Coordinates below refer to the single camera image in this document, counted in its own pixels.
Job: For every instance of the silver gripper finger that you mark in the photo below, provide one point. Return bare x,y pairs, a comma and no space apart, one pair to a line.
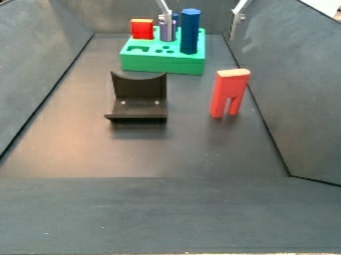
238,16
164,17

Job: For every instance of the red two-legged block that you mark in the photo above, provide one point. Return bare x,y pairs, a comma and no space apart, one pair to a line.
227,93

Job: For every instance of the red square block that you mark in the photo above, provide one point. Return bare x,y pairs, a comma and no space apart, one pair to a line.
141,29

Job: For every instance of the green shape sorter board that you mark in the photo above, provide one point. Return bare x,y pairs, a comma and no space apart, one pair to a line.
156,56

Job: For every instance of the blue cylinder block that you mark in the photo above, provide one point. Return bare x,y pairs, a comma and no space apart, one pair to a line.
173,16

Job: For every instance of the purple cylinder block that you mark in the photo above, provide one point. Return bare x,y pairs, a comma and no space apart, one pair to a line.
167,31

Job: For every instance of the tall blue hexagonal prism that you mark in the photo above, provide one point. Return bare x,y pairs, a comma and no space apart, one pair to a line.
188,30

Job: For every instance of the black curved holder bracket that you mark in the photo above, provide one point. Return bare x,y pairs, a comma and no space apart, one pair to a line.
140,98

